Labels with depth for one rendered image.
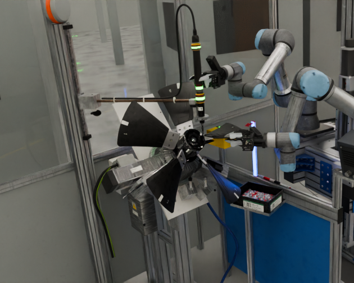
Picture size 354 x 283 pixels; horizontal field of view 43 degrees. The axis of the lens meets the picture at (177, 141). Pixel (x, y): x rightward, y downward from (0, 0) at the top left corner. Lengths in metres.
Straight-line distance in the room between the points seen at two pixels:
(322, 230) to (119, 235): 1.33
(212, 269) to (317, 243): 1.07
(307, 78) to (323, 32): 3.87
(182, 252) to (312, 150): 0.96
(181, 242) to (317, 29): 3.96
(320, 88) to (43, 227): 1.72
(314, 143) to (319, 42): 3.22
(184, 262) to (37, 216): 0.88
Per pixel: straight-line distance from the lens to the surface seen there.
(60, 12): 2.41
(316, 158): 2.72
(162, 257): 2.78
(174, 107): 2.30
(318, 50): 5.93
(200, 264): 3.37
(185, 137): 2.13
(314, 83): 2.09
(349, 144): 2.03
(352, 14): 2.66
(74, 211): 2.82
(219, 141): 2.68
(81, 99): 2.44
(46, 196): 2.72
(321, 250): 2.47
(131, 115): 2.12
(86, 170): 2.58
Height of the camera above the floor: 1.94
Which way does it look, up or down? 20 degrees down
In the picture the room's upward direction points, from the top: 6 degrees counter-clockwise
